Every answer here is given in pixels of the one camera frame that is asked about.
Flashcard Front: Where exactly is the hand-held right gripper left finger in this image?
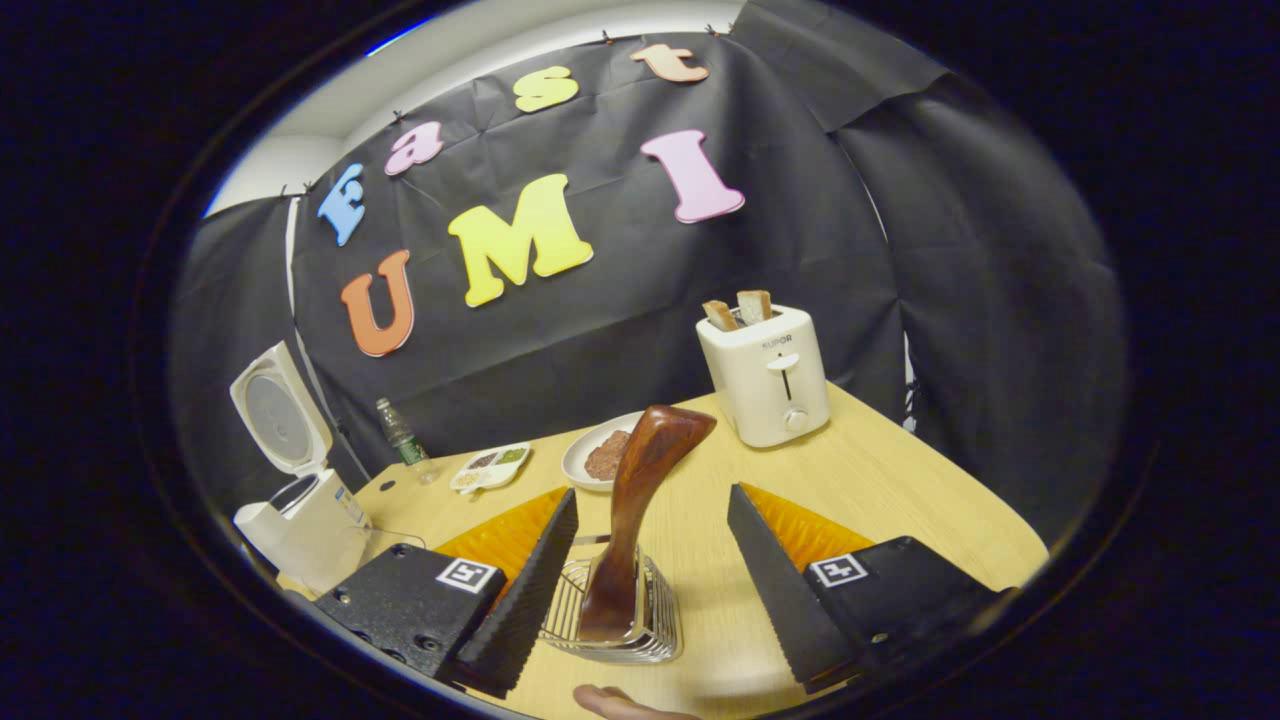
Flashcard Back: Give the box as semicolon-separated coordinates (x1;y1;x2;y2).
315;487;581;699

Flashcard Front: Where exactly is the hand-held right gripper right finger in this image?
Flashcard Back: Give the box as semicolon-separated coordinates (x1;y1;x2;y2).
727;483;1001;696

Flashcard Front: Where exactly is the wire chopstick holder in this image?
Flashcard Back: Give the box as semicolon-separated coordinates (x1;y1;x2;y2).
540;535;684;664

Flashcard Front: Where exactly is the brown wooden spoon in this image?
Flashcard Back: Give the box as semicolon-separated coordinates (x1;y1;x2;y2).
578;404;718;643

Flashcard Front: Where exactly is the white rice cooker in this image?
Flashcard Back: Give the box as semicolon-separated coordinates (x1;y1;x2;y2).
230;341;373;596

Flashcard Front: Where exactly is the white compartment dish with beans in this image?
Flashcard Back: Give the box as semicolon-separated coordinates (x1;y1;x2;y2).
450;442;532;494

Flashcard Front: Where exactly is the white round plate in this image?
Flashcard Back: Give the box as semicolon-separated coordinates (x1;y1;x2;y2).
562;411;646;493

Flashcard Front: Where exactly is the brown meat piece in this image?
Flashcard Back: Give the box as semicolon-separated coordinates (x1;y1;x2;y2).
584;430;633;482

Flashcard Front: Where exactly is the clear plastic water bottle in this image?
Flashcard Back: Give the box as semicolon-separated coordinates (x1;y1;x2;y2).
376;397;438;486

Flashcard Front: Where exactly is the white toaster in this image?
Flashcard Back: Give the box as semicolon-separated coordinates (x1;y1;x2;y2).
696;304;831;449

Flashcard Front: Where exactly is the black backdrop cloth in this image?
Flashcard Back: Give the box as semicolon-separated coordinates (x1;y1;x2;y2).
170;0;1126;546

